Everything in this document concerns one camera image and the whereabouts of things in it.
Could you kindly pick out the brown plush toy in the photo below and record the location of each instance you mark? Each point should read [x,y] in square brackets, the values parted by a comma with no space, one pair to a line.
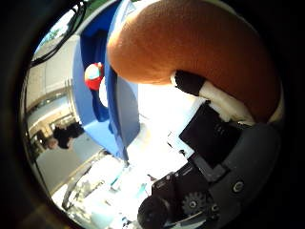
[197,44]

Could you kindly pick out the red ball toy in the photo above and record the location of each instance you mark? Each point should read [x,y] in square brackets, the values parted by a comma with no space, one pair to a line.
[93,78]

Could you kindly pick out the blue plastic container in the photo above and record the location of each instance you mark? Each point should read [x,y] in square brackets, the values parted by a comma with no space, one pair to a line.
[105,105]

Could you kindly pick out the person in black clothes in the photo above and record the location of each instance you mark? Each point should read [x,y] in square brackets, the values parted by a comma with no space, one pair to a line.
[65,135]

